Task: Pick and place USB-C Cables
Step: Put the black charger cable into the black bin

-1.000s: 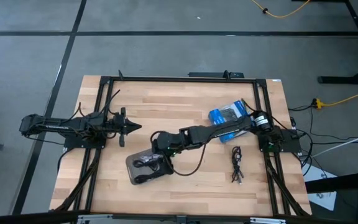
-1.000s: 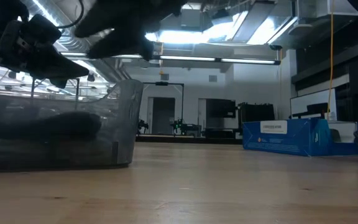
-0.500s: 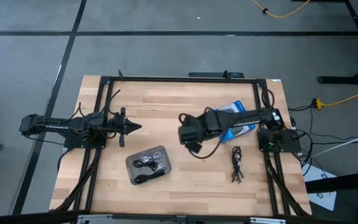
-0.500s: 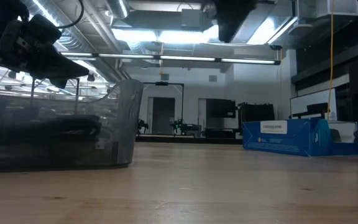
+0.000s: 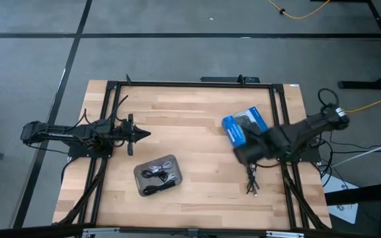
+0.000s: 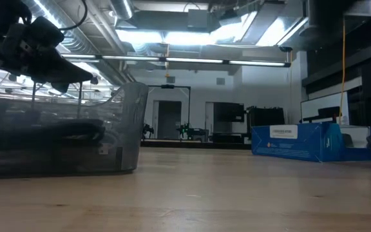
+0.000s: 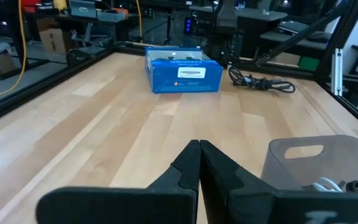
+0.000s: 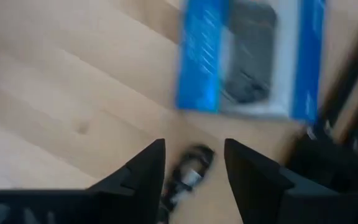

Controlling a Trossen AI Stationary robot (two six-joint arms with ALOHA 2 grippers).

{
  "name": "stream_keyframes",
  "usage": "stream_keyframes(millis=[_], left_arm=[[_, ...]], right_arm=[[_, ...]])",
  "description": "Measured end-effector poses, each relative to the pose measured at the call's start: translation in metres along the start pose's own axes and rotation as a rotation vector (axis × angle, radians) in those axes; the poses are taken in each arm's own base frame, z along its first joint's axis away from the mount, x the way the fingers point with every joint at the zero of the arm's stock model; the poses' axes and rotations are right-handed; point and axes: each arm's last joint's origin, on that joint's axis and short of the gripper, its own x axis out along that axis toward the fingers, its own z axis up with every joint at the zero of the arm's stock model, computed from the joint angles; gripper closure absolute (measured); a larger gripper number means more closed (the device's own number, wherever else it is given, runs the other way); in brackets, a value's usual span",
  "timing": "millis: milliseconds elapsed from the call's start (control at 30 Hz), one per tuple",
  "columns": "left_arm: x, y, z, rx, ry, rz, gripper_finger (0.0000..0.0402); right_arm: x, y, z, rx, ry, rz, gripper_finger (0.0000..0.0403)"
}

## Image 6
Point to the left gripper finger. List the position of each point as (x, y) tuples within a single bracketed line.
[(60, 71), (60, 87)]

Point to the white board panel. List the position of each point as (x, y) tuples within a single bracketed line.
[(311, 106)]

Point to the black gantry stand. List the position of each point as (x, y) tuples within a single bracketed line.
[(189, 106)]

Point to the blue cardboard box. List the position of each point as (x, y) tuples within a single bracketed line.
[(301, 145)]

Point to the translucent grey plastic bin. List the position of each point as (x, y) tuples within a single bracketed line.
[(130, 129)]

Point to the long linear ceiling light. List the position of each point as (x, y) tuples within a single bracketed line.
[(172, 60)]

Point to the silver ventilation duct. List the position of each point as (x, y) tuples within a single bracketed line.
[(101, 25)]

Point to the black cabinet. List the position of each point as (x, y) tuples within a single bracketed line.
[(266, 117)]

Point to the background robot green lights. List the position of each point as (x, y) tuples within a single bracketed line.
[(192, 131)]

